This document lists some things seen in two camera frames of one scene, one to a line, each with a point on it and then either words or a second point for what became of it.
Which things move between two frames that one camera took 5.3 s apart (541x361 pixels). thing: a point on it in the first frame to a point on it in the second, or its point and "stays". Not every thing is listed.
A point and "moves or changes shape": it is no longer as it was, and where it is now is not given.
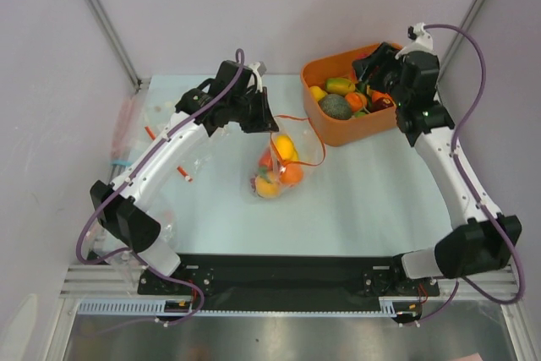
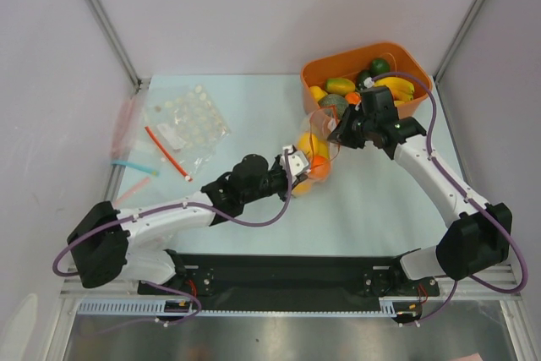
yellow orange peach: [268, 189] moves or changes shape
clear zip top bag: [294, 148] moves or changes shape
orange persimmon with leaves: [357, 101] stays
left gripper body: [247, 111] to [274, 183]
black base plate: [285, 281] stays
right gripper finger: [377, 63] to [340, 133]
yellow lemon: [286, 147] to [308, 144]
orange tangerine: [292, 173] moves or changes shape
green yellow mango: [340, 85] stays
